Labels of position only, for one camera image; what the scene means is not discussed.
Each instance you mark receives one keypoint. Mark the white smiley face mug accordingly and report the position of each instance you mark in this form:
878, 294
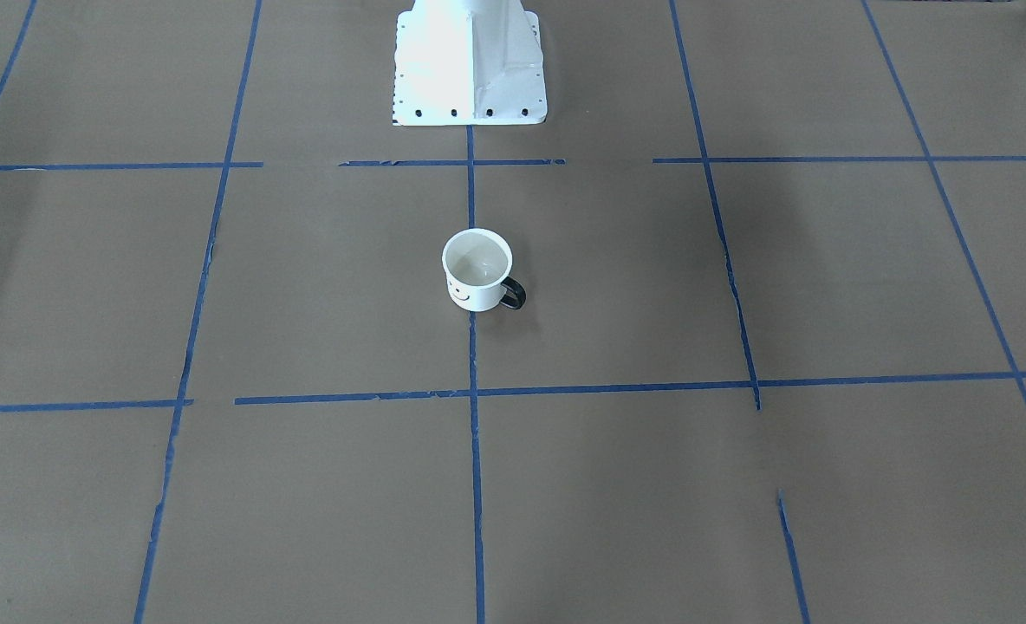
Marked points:
477, 265

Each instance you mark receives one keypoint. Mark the brown paper table cover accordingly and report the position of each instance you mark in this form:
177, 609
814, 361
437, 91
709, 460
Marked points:
771, 367

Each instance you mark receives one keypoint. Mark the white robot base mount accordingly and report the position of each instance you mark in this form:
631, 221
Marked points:
468, 63

